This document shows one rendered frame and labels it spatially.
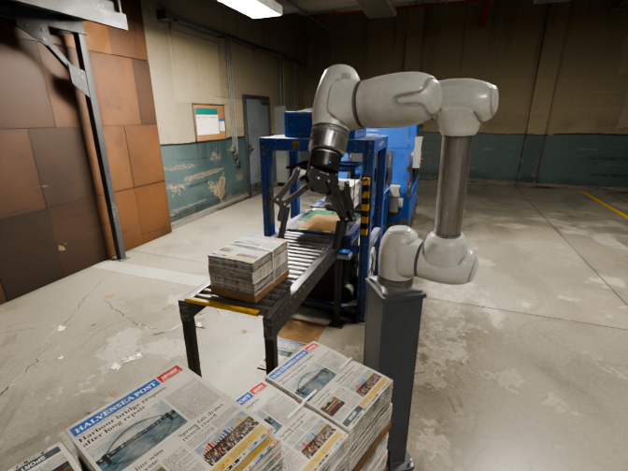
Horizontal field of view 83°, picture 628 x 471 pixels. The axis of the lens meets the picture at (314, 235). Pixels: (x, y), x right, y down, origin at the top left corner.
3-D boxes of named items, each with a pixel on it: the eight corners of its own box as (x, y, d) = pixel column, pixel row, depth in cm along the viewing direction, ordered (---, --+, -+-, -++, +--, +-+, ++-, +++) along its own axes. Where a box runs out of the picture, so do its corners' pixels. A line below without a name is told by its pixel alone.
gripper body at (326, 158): (335, 163, 88) (329, 198, 88) (304, 153, 86) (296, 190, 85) (349, 156, 81) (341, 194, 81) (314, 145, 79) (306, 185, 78)
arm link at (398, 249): (385, 264, 167) (389, 219, 160) (423, 273, 157) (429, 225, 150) (371, 276, 154) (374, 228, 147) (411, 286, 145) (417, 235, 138)
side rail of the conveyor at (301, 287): (273, 340, 172) (272, 319, 168) (263, 338, 174) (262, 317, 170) (344, 248, 292) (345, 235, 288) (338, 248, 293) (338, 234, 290)
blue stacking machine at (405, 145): (413, 242, 506) (428, 85, 439) (327, 232, 548) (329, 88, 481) (421, 215, 640) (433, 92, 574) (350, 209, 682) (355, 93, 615)
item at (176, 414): (275, 431, 78) (275, 427, 78) (151, 549, 57) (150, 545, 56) (179, 363, 99) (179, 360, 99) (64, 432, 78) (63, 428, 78)
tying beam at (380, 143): (373, 153, 262) (374, 140, 258) (260, 149, 292) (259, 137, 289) (387, 147, 322) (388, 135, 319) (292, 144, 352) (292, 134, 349)
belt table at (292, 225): (349, 247, 290) (350, 235, 286) (278, 237, 310) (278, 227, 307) (367, 223, 352) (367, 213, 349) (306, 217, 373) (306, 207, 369)
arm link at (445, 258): (425, 267, 157) (478, 279, 146) (412, 284, 145) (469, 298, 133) (441, 78, 127) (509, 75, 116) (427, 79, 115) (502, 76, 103)
